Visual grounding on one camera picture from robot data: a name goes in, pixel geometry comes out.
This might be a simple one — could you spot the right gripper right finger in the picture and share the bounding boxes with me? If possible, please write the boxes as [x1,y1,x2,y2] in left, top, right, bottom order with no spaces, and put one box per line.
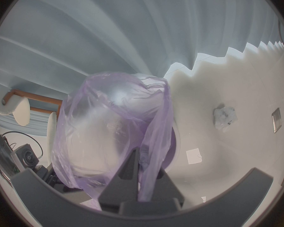
[153,168,185,208]

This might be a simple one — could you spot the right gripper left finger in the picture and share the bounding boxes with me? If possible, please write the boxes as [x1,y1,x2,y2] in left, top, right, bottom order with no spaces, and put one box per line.
[98,148,139,214]

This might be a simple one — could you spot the purple plastic bag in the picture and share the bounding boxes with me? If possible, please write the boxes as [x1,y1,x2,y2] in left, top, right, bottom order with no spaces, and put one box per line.
[51,72,182,210]

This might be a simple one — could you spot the crumpled white paper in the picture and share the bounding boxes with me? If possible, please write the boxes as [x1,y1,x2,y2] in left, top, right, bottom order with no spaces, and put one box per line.
[213,106,238,133]

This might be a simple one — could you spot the wooden chair with cream cushions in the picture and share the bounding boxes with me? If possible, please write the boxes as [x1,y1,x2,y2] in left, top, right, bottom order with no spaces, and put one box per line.
[0,87,63,151]

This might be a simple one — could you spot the blue-green curtain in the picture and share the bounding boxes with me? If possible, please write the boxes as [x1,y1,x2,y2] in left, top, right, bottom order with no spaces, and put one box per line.
[0,0,284,137]

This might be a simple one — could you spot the black cable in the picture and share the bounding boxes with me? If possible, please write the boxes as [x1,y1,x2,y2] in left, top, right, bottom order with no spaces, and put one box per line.
[2,131,44,161]

